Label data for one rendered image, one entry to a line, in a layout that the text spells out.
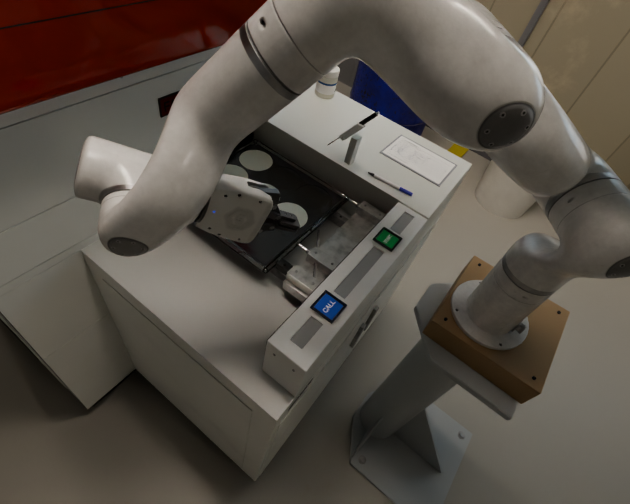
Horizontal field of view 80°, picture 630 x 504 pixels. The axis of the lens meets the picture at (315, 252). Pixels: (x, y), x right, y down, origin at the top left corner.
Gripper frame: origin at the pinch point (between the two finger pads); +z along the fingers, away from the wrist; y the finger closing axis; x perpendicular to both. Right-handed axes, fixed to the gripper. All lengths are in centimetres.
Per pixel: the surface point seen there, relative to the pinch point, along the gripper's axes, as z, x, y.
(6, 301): -40, 16, -52
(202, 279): -2.1, 15.1, -33.9
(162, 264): -10.8, 20.7, -36.8
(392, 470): 90, -20, -87
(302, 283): 15.2, 4.2, -18.5
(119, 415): -3, 22, -123
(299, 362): 8.2, -16.7, -18.0
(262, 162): 12, 49, -16
